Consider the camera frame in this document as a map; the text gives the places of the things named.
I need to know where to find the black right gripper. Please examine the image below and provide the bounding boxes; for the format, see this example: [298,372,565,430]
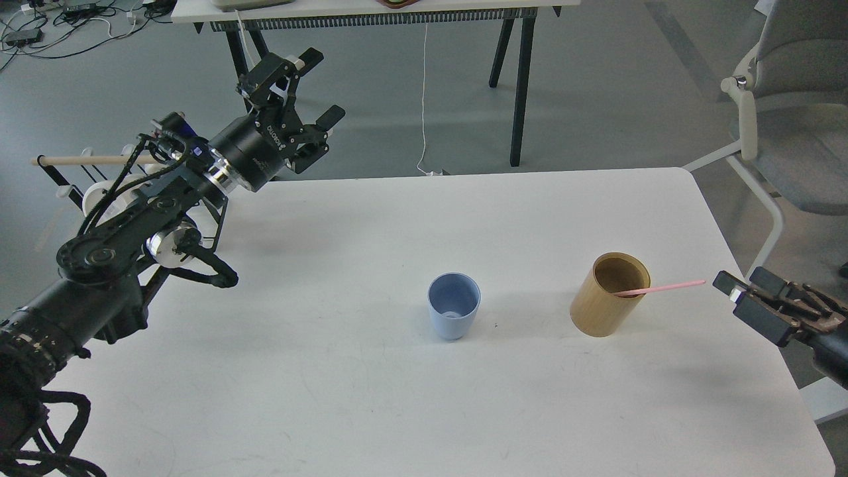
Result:
[713,268,847,347]

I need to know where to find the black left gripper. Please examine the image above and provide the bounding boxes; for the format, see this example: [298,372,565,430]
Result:
[209,48,347,192]

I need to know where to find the pink chopstick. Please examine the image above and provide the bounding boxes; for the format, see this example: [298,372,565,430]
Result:
[612,279,706,297]

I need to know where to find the blue plastic cup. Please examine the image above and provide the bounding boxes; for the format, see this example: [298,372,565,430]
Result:
[427,272,482,341]

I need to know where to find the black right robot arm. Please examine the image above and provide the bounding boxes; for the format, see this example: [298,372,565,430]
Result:
[712,266,847,388]

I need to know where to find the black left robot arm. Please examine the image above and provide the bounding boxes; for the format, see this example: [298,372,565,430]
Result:
[2,48,345,476]

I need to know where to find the white background table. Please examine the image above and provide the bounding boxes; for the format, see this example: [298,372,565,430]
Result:
[170,1,581,167]

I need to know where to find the bamboo cylindrical holder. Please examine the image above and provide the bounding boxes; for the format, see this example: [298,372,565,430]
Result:
[569,252,651,338]

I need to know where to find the grey office chair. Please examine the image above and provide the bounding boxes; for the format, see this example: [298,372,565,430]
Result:
[685,1,847,268]

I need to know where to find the white cord with plug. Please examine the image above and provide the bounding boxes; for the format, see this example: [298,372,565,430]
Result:
[233,8,256,67]

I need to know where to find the black wire cup rack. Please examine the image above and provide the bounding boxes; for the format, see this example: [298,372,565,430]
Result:
[31,154,228,250]

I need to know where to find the white hanging cable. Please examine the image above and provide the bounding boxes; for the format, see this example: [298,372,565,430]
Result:
[416,24,451,177]

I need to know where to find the cables on floor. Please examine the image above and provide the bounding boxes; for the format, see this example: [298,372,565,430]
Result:
[0,0,174,70]

